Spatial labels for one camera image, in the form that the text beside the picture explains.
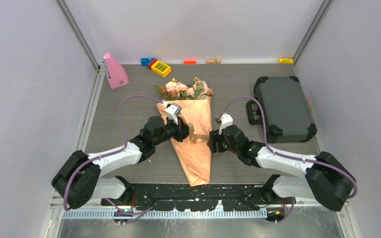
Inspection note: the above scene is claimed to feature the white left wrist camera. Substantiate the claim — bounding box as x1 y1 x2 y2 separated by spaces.
162 101 182 125

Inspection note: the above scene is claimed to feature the blue toy brick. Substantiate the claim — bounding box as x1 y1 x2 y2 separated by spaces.
141 58 152 67

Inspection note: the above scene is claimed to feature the pink plastic wedge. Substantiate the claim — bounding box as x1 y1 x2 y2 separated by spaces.
103 52 129 89

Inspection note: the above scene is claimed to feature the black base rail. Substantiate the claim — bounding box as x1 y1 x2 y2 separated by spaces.
101 183 294 212

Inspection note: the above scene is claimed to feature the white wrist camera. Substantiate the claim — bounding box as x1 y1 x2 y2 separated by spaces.
162 101 182 125
215 113 233 134

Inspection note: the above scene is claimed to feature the pink and brown rose stem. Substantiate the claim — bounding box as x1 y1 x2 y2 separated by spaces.
187 77 214 100

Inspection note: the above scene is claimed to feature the yellow corner block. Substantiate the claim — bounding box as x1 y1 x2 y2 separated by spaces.
278 58 294 64

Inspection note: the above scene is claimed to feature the red toy brick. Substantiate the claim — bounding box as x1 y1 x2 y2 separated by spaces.
147 58 157 69

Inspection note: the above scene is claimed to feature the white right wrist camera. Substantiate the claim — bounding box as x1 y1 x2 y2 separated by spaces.
215 113 233 134

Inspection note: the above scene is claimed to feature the dark grey hard case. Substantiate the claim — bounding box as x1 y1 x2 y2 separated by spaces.
246 76 318 143

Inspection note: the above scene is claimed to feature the peach wrapping paper sheet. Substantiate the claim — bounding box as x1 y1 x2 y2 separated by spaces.
167 97 212 186

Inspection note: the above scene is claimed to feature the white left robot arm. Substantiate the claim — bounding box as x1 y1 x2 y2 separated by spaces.
51 116 191 211

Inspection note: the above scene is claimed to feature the tan ribbon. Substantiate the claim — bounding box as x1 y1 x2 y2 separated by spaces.
186 121 212 143

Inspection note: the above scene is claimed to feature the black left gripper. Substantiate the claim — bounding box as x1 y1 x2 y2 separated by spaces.
153 115 193 146

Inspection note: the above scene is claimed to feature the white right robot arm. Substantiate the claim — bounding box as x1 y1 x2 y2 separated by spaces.
207 125 356 211

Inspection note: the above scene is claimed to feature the yellow toy brick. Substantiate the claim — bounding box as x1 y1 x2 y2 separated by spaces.
151 60 171 77

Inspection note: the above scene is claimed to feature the orange flat block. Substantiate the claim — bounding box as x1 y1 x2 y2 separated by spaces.
183 60 197 64

